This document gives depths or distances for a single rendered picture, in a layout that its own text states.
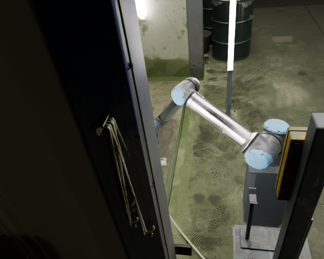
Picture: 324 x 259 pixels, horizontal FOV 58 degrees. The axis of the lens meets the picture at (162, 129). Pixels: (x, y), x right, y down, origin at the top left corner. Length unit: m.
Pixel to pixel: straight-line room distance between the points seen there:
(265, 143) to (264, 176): 0.30
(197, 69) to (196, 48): 0.30
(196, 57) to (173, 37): 0.40
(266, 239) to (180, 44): 2.86
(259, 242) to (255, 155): 0.49
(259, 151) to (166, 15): 2.44
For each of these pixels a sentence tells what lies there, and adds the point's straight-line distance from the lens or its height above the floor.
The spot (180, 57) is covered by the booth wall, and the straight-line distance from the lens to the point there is 3.94.
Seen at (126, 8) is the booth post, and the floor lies 1.86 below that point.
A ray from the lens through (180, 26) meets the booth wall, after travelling 3.78.
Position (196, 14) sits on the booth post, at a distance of 3.71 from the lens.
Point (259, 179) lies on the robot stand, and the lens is 2.03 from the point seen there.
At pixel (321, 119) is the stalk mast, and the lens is 0.76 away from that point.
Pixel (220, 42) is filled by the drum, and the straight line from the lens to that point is 4.39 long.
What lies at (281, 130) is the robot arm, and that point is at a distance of 1.85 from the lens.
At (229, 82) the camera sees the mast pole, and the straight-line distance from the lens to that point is 3.14.
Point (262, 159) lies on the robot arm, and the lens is 1.74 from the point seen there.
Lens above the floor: 2.08
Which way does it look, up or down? 39 degrees down
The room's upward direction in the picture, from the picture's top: 8 degrees counter-clockwise
